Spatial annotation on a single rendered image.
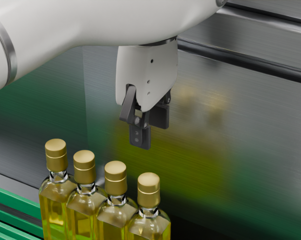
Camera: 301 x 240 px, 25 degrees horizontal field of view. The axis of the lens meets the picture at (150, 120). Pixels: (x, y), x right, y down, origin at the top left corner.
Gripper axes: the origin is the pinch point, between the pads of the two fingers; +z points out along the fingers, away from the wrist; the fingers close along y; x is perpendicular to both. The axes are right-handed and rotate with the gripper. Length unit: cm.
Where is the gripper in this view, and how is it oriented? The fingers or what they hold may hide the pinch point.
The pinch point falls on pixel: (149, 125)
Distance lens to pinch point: 98.9
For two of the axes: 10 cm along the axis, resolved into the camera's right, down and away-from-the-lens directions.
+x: 8.8, 2.7, -3.9
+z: 0.0, 8.2, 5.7
